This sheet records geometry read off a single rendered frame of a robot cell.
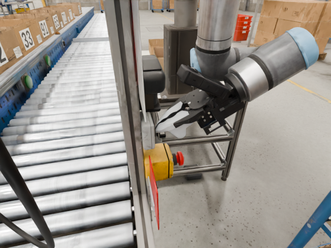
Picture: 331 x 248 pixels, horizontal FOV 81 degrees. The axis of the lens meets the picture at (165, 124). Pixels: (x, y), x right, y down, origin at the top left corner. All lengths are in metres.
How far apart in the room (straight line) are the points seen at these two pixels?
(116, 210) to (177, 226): 0.85
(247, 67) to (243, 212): 1.19
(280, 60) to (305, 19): 4.25
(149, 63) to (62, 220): 0.43
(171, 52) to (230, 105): 0.56
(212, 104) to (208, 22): 0.19
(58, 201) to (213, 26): 0.59
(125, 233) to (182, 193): 1.02
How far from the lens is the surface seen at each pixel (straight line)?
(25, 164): 0.82
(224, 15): 0.50
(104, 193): 0.61
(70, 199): 0.63
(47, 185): 0.69
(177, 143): 1.23
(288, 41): 0.49
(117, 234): 0.53
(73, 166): 0.72
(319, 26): 5.00
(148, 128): 0.41
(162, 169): 0.50
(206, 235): 1.37
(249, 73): 0.44
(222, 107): 0.47
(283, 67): 0.47
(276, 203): 1.64
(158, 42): 1.96
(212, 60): 0.53
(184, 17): 1.00
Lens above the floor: 1.22
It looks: 34 degrees down
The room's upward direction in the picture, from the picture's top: straight up
